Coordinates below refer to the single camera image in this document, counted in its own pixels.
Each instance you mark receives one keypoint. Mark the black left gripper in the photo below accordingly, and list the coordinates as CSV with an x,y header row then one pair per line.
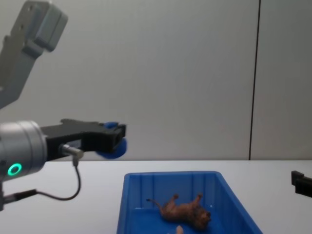
x,y
63,136

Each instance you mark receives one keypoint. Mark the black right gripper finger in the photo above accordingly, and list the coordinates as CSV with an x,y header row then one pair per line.
x,y
304,186
298,176

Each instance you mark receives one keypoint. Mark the blue plastic toy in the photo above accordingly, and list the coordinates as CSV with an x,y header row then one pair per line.
x,y
114,155

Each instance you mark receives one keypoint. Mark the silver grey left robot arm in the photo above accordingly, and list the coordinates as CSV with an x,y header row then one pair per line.
x,y
22,143

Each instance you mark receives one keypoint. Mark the blue plastic bin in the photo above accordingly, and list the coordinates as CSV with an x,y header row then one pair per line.
x,y
136,219

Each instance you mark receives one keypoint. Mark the brown toy lion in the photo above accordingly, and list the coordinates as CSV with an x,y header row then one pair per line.
x,y
185,212

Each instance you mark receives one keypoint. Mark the small pink toy piece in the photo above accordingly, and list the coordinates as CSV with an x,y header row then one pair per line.
x,y
180,230

